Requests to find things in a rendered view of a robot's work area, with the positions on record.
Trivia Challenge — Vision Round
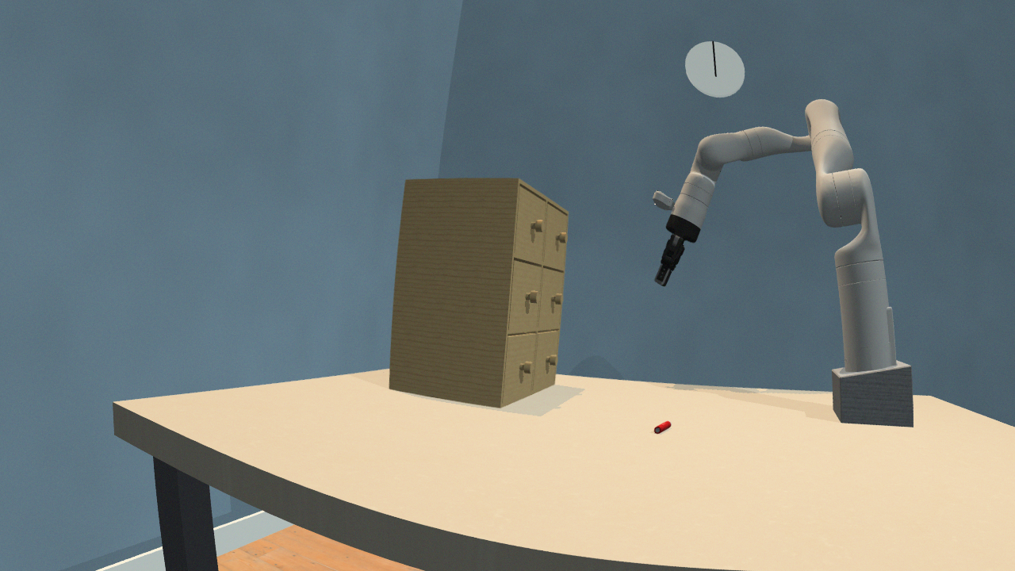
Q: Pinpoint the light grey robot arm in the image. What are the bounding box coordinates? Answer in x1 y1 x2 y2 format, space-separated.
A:
653 99 897 372

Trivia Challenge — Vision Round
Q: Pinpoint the tan wooden drawer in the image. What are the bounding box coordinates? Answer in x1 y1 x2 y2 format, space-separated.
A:
508 260 542 330
533 330 559 391
543 204 568 267
538 268 564 328
502 332 536 404
515 186 546 261

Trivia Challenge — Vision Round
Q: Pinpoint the brown chest of drawers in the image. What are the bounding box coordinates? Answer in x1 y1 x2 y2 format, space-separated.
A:
389 179 569 408

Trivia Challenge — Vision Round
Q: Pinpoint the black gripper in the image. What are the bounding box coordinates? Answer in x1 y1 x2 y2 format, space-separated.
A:
654 214 701 286

